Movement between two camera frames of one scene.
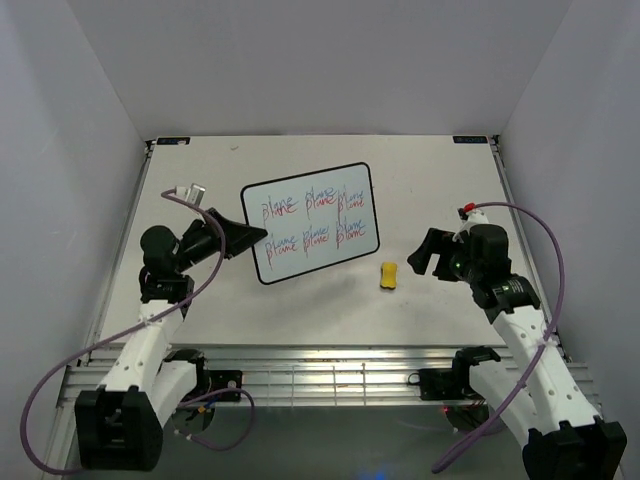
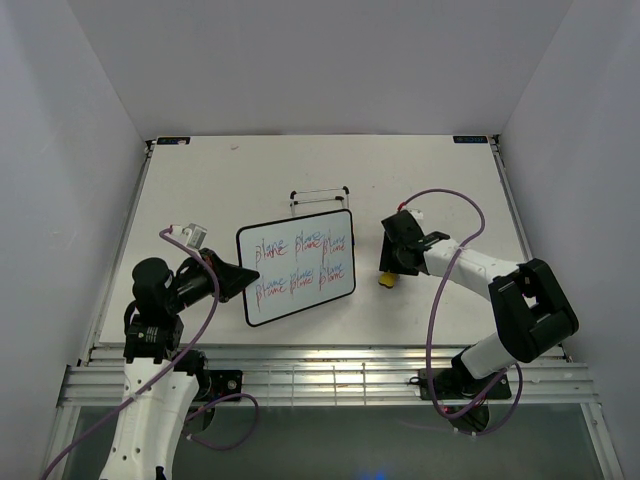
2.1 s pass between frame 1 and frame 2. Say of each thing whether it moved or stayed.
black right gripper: moved
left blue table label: stayed
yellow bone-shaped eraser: stayed
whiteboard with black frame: moved
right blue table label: stayed
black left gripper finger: moved
